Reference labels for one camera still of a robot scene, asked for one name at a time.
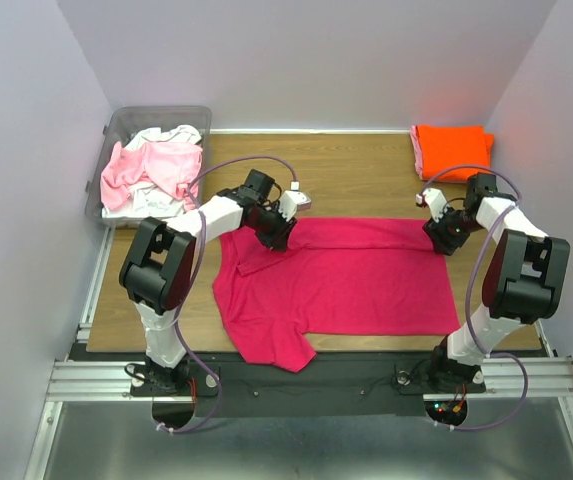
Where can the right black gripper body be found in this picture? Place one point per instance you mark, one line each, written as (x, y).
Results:
(452, 226)

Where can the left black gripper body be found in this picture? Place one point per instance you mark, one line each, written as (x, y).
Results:
(270, 226)

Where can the magenta t shirt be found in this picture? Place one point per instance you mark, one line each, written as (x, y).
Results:
(338, 276)

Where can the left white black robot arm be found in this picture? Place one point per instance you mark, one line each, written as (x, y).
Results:
(164, 257)

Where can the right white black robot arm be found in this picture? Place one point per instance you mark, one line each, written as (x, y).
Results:
(523, 282)

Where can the folded orange t shirt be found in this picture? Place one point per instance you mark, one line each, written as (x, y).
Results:
(446, 147)

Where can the folded pink t shirt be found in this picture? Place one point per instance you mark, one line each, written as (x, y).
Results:
(418, 152)

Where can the white t shirt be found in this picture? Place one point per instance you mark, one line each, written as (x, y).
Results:
(146, 199)

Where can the clear plastic bin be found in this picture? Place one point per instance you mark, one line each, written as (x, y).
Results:
(124, 124)

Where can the small circuit board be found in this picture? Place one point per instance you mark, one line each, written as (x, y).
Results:
(452, 410)

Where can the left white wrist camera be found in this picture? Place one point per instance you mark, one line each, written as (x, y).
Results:
(292, 201)

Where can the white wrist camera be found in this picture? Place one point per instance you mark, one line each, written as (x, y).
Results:
(434, 200)
(292, 201)

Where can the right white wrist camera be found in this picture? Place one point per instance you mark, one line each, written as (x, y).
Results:
(434, 200)

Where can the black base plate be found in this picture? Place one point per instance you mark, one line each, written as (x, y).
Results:
(333, 384)

